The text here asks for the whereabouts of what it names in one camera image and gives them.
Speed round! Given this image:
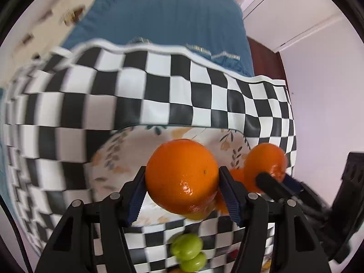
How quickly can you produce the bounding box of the white door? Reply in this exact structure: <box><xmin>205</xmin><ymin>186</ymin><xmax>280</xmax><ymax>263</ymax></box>
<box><xmin>240</xmin><ymin>0</ymin><xmax>351</xmax><ymax>53</ymax></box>

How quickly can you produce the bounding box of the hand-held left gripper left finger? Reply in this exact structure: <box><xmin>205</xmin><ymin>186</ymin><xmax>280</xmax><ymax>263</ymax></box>
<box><xmin>34</xmin><ymin>166</ymin><xmax>147</xmax><ymax>273</ymax></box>

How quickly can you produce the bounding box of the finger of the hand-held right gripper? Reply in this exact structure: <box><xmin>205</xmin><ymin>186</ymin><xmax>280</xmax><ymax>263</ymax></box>
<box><xmin>283</xmin><ymin>174</ymin><xmax>303</xmax><ymax>193</ymax></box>
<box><xmin>256</xmin><ymin>172</ymin><xmax>299</xmax><ymax>203</ymax></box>

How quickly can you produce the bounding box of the black white checkered cloth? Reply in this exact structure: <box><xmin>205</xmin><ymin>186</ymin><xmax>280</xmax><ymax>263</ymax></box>
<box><xmin>3</xmin><ymin>41</ymin><xmax>298</xmax><ymax>273</ymax></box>

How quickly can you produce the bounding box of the large orange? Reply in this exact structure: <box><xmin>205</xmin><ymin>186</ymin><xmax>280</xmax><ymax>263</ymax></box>
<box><xmin>145</xmin><ymin>138</ymin><xmax>220</xmax><ymax>215</ymax></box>

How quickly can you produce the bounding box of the floral plate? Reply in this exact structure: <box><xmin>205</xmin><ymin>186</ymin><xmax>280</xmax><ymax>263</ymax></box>
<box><xmin>85</xmin><ymin>125</ymin><xmax>252</xmax><ymax>228</ymax></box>

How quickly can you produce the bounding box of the bear print blanket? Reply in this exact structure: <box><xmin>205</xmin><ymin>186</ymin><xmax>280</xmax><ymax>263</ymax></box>
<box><xmin>0</xmin><ymin>0</ymin><xmax>104</xmax><ymax>87</ymax></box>

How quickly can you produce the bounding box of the green apple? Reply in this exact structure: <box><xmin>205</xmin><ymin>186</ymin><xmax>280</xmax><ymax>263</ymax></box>
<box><xmin>180</xmin><ymin>253</ymin><xmax>207</xmax><ymax>272</ymax></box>
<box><xmin>170</xmin><ymin>233</ymin><xmax>204</xmax><ymax>260</ymax></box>

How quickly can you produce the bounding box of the small orange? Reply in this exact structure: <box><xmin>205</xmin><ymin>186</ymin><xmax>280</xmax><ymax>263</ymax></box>
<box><xmin>243</xmin><ymin>143</ymin><xmax>288</xmax><ymax>194</ymax></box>
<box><xmin>213</xmin><ymin>169</ymin><xmax>248</xmax><ymax>215</ymax></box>

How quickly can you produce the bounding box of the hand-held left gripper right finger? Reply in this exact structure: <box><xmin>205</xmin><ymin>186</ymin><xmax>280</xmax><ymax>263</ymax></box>
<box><xmin>219</xmin><ymin>166</ymin><xmax>332</xmax><ymax>273</ymax></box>

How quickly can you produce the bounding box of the blue bed sheet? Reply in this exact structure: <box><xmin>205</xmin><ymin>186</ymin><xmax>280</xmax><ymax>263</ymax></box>
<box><xmin>61</xmin><ymin>0</ymin><xmax>255</xmax><ymax>78</ymax></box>

